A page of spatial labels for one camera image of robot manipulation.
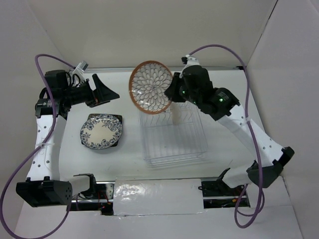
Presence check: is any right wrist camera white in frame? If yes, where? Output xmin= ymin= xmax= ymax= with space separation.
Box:
xmin=181 ymin=55 xmax=200 ymax=68

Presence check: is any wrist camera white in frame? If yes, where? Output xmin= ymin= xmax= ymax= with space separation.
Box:
xmin=181 ymin=55 xmax=200 ymax=68
xmin=72 ymin=61 xmax=88 ymax=77

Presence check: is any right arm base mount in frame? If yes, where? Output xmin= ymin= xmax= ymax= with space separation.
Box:
xmin=198 ymin=178 xmax=244 ymax=209

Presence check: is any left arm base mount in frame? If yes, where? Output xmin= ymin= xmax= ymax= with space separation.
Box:
xmin=70 ymin=181 xmax=115 ymax=216

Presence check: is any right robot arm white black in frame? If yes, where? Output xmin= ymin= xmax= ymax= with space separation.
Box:
xmin=164 ymin=65 xmax=295 ymax=195

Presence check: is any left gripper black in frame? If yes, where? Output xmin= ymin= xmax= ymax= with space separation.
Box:
xmin=63 ymin=74 xmax=119 ymax=108

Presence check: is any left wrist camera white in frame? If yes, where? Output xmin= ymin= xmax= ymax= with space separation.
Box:
xmin=72 ymin=61 xmax=88 ymax=77

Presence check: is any beige plate blue swirl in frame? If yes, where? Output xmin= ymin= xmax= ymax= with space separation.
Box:
xmin=169 ymin=102 xmax=181 ymax=125

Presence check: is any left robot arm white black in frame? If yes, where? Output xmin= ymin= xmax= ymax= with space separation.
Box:
xmin=16 ymin=70 xmax=120 ymax=207

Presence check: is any white wire dish rack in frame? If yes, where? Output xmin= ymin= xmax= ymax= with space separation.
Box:
xmin=139 ymin=102 xmax=208 ymax=169

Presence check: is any brown rim floral bowl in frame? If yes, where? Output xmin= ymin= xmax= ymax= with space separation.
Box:
xmin=129 ymin=60 xmax=173 ymax=115

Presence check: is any blue floral white plate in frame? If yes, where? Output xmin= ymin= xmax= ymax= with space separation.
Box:
xmin=79 ymin=114 xmax=124 ymax=151

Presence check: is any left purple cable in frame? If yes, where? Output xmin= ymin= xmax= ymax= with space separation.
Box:
xmin=0 ymin=54 xmax=80 ymax=238

